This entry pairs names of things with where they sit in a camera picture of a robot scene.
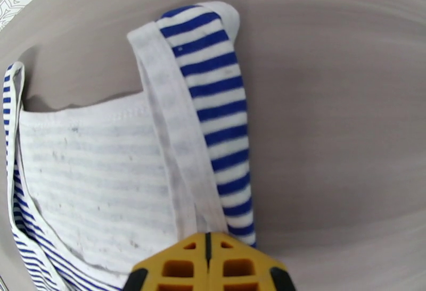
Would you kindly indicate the blue white striped tank top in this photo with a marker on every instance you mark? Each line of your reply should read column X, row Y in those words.
column 100, row 173

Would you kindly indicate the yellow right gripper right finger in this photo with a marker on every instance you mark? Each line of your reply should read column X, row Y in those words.
column 216, row 266

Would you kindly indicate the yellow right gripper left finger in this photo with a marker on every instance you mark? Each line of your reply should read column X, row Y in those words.
column 199, row 266

